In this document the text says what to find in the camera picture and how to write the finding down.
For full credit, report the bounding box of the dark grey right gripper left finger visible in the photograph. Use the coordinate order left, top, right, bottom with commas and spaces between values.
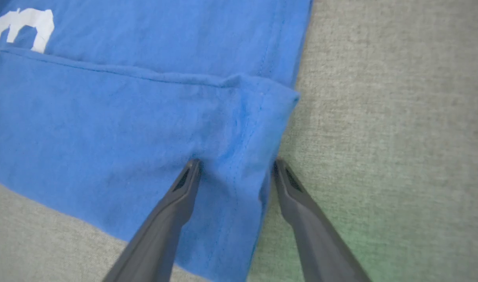
102, 158, 203, 282

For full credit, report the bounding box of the grey fabric sofa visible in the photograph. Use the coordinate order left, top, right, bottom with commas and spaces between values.
0, 0, 478, 282

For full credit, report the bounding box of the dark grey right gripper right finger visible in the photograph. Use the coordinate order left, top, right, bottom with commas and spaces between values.
272, 158, 372, 282

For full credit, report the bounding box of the blue white red-striped jersey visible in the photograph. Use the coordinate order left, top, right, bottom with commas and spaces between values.
0, 0, 314, 282

